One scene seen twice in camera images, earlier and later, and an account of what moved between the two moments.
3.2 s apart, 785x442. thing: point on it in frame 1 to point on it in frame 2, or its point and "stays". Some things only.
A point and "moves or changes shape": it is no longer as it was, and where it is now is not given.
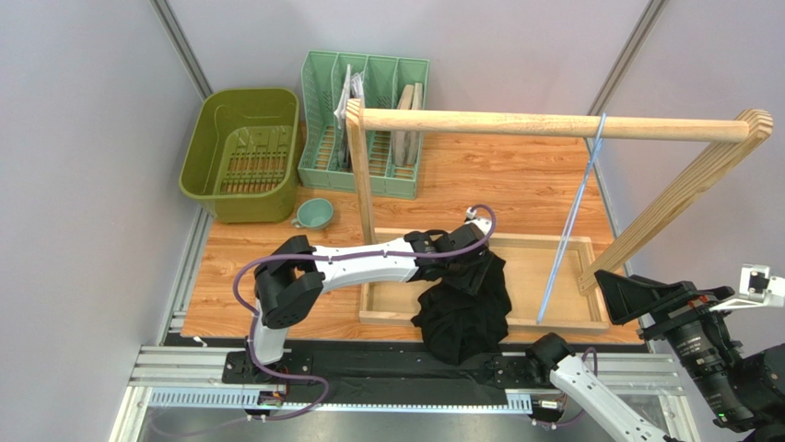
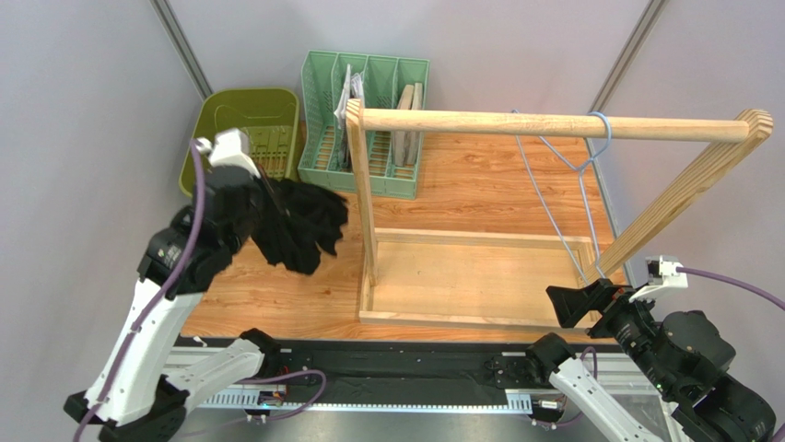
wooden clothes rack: x=551 y=279 stays
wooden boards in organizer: x=407 y=143 stays
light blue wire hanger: x=591 y=158 moves or changes shape
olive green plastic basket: x=242 y=156 stays
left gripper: x=479 y=259 to x=256 y=182
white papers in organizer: x=355 y=88 stays
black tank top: x=462 y=323 to x=296 y=222
